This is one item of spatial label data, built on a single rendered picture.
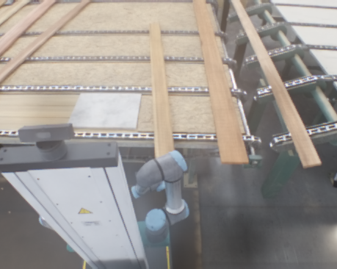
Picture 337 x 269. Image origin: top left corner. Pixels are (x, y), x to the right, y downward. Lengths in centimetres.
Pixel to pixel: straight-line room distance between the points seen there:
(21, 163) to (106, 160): 23
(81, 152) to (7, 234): 225
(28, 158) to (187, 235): 191
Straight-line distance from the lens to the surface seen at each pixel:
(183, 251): 239
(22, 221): 287
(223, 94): 237
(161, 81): 247
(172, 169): 116
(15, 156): 77
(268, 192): 268
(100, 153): 68
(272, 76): 267
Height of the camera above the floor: 231
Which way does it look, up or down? 48 degrees down
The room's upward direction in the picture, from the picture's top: straight up
